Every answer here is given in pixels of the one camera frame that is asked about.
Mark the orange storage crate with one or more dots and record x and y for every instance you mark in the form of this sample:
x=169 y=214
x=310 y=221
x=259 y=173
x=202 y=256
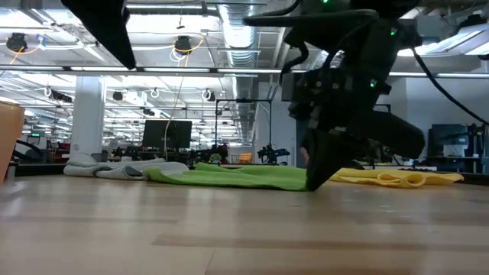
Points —
x=245 y=158

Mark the grey microfiber towel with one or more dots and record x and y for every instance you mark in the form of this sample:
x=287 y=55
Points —
x=114 y=170

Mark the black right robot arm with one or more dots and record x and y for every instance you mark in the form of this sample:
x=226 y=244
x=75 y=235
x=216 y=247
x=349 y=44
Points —
x=344 y=19

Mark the black equipment rack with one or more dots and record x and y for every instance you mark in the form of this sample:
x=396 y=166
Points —
x=477 y=145

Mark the green microfiber towel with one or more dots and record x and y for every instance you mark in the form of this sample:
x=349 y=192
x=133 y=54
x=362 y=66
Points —
x=229 y=176

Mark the white building column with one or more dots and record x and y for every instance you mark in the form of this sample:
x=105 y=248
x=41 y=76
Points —
x=88 y=122

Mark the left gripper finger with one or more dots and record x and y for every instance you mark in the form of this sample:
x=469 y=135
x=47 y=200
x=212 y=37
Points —
x=103 y=23

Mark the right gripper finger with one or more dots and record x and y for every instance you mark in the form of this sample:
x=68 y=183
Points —
x=336 y=153
x=311 y=153

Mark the background black robot arm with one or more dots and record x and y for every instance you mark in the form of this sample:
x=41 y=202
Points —
x=272 y=154

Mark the yellow microfiber towel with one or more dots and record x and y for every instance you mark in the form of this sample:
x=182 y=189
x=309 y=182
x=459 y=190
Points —
x=401 y=178

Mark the dark background monitor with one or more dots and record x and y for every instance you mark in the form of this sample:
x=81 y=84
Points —
x=449 y=135

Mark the black desk monitor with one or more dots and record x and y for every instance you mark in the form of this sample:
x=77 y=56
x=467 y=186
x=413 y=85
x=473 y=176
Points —
x=168 y=133

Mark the silver ventilation duct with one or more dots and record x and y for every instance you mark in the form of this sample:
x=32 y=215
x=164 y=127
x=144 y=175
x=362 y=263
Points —
x=238 y=34

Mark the small grey cylinder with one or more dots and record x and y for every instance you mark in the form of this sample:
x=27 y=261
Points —
x=10 y=172

